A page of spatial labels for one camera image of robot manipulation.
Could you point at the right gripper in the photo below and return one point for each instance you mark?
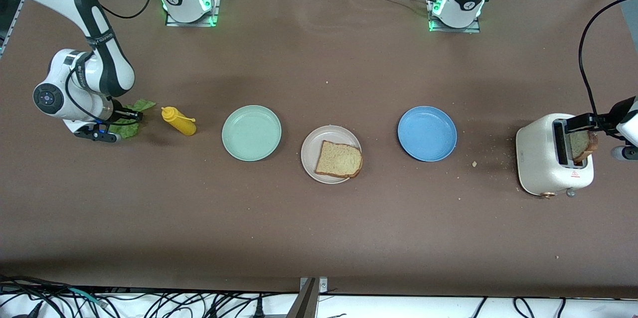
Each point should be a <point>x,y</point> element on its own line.
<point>118,109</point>

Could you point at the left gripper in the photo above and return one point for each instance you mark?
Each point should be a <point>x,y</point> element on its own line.
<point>619,110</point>

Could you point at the green lettuce leaf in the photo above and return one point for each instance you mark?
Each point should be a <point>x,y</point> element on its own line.
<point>145,105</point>

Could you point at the brown bread slice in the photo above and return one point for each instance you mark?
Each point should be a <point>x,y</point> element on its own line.
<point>580,146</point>
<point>339,159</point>

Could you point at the yellow mustard squeeze bottle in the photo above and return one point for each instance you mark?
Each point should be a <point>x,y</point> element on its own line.
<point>180,122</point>

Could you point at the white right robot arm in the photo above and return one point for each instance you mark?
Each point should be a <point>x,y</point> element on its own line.
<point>60,93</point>

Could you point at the light green plate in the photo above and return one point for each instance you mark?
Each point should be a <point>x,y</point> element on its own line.
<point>251,132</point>

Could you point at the blue plate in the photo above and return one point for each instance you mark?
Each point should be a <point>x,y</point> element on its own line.
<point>427,133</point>

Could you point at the beige plate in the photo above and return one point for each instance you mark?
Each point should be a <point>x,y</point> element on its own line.
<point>311,151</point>

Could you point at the white toaster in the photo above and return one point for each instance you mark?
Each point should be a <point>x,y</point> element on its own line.
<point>536,158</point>

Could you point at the black power plug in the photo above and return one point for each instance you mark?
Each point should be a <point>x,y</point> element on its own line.
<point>258,308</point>

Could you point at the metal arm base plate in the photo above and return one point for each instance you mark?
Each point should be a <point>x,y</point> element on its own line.
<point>476,28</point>
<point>215,9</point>

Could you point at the metal corner bracket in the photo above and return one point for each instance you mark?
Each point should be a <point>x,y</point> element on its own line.
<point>323,285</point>

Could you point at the aluminium frame post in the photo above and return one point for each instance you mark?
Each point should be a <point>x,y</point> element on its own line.
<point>304,305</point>

